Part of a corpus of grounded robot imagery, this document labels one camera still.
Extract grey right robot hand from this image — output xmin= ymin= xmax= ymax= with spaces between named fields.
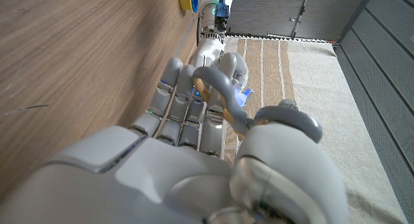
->
xmin=0 ymin=52 xmax=350 ymax=224

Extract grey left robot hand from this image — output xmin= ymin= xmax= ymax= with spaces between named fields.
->
xmin=188 ymin=38 xmax=255 ymax=107

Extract grey scissors with yellow handles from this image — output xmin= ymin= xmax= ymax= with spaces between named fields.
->
xmin=191 ymin=65 xmax=323 ymax=144

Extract grey tape table outline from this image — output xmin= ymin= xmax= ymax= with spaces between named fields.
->
xmin=175 ymin=12 xmax=197 ymax=58

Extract beige striped curtain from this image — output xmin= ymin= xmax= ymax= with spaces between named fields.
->
xmin=222 ymin=36 xmax=409 ymax=224

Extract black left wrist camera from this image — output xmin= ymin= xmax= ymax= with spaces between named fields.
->
xmin=214 ymin=0 xmax=232 ymax=32

